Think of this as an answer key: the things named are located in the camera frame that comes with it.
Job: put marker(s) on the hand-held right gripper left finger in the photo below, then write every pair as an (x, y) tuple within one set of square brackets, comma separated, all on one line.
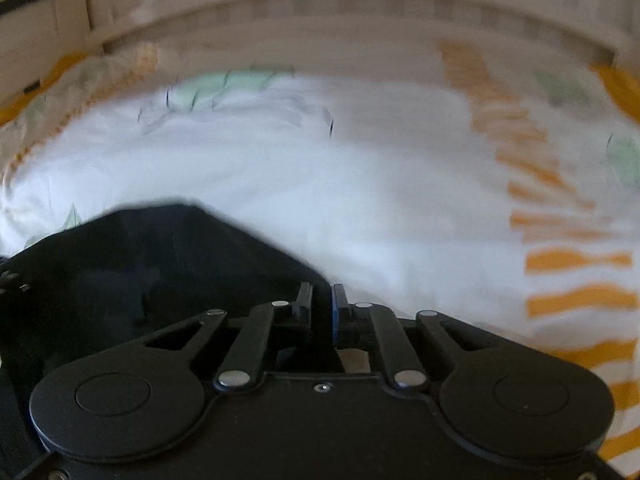
[(305, 305)]

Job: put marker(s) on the black hooded zip jacket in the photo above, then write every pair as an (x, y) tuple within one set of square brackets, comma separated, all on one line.
[(150, 260)]

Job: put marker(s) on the pale wooden bed frame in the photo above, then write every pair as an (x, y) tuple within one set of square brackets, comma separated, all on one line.
[(320, 10)]

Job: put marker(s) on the white leaf print blanket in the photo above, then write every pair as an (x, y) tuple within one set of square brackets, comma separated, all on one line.
[(375, 185)]

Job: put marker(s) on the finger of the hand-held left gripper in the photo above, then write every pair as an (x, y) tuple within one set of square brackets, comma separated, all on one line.
[(12, 280)]

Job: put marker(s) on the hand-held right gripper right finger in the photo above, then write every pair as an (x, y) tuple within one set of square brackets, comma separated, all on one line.
[(339, 310)]

